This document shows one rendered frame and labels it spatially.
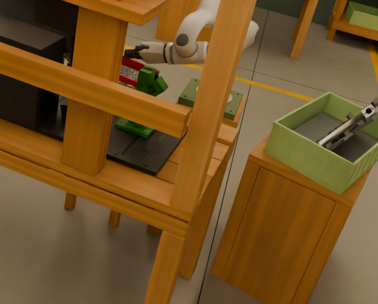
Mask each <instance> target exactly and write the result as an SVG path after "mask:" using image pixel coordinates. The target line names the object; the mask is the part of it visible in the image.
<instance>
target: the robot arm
mask: <svg viewBox="0 0 378 304"><path fill-rule="evenodd" d="M219 3H220V0H201V2H200V4H199V6H198V8H197V10H196V11H195V12H193V13H190V14H189V15H187V16H186V17H185V18H184V19H183V21H182V23H181V25H180V27H179V29H178V31H177V34H176V36H175V39H174V42H168V43H166V44H164V43H160V42H141V43H140V45H141V46H136V47H135V49H126V50H125V52H124V57H125V58H126V59H141V60H143V61H144V62H145V63H147V64H159V63H168V64H169V65H193V64H204V62H205V59H206V55H207V50H208V47H209V43H208V42H206V41H205V42H197V41H196V39H197V37H198V35H199V33H200V31H201V30H202V28H203V27H206V28H210V27H211V29H212V30H213V27H214V24H215V19H216V15H217V12H218V7H219ZM258 37H259V26H258V25H257V23H255V22H254V21H252V20H251V22H250V26H249V28H248V32H247V36H246V39H245V43H244V47H243V49H242V50H244V49H245V48H247V47H249V46H250V45H252V44H253V43H254V42H255V41H256V40H257V38H258Z"/></svg>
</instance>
